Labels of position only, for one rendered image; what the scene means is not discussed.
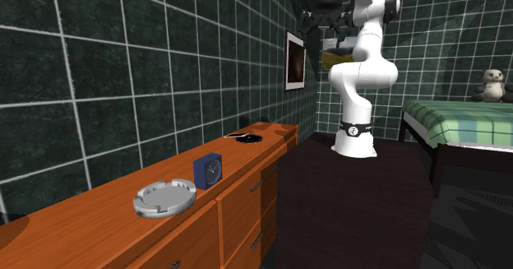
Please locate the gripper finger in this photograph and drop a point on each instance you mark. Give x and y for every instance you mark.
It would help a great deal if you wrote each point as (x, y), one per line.
(307, 22)
(344, 26)

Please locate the grey round ashtray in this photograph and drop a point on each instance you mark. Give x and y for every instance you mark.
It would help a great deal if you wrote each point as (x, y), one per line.
(164, 200)

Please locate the dark robot stand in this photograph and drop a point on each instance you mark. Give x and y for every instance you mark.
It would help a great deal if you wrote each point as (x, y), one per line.
(348, 204)

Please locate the blue square clock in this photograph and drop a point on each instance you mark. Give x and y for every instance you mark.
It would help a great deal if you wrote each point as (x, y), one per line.
(208, 171)

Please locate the landscape wall picture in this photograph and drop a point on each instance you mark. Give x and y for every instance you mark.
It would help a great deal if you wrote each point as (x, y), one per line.
(333, 55)

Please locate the slim black and white pen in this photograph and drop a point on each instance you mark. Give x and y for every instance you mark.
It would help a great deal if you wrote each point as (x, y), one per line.
(235, 135)

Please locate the white framed dark wall picture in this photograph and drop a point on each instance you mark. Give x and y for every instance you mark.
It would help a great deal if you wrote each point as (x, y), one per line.
(295, 61)

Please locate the panda plush toy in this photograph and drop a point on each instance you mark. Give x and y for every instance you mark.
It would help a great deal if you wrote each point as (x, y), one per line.
(493, 85)

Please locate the orange wooden chest of drawers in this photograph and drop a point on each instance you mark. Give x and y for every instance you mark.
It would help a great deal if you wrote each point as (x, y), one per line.
(100, 224)

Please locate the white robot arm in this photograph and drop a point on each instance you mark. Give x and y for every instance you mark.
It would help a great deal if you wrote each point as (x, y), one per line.
(352, 111)

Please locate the bed with green checked cover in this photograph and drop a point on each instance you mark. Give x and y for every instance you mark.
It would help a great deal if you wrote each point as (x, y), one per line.
(461, 123)

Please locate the black round disc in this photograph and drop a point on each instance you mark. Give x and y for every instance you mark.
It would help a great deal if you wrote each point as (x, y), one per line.
(249, 139)

